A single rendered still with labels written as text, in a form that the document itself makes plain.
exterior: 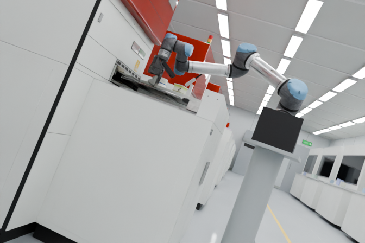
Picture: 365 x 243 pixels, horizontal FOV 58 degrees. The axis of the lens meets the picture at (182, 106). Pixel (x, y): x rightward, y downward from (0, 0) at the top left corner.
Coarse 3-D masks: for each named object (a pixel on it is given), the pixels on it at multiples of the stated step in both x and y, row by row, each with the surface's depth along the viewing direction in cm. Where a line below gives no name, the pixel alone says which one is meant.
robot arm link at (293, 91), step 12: (240, 48) 200; (252, 48) 200; (240, 60) 203; (252, 60) 198; (264, 72) 191; (276, 72) 188; (276, 84) 185; (288, 84) 177; (300, 84) 178; (288, 96) 178; (300, 96) 175; (288, 108) 181
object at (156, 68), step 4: (156, 56) 199; (160, 56) 198; (156, 60) 199; (164, 60) 201; (152, 64) 199; (156, 64) 199; (160, 64) 200; (152, 68) 197; (156, 68) 198; (160, 68) 198; (164, 68) 199; (152, 72) 197; (156, 72) 198; (160, 72) 198
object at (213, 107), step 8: (208, 96) 156; (216, 96) 156; (200, 104) 156; (208, 104) 156; (216, 104) 155; (224, 104) 172; (200, 112) 156; (208, 112) 155; (216, 112) 155; (224, 112) 190; (216, 120) 161
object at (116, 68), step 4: (116, 68) 179; (120, 68) 183; (112, 72) 178; (120, 72) 185; (124, 72) 190; (112, 76) 178; (128, 76) 198; (132, 76) 203; (112, 80) 179; (116, 80) 184; (116, 84) 186; (120, 84) 190
